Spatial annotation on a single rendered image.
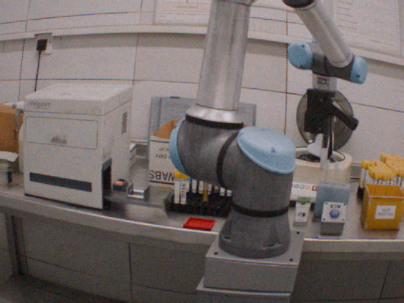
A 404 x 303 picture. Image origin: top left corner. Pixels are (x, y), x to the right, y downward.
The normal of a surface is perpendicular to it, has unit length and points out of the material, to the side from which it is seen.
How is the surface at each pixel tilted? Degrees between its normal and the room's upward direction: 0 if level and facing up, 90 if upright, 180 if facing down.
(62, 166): 90
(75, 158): 90
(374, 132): 90
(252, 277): 90
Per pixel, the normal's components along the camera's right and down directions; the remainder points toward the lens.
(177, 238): -0.19, 0.21
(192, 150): -0.62, 0.06
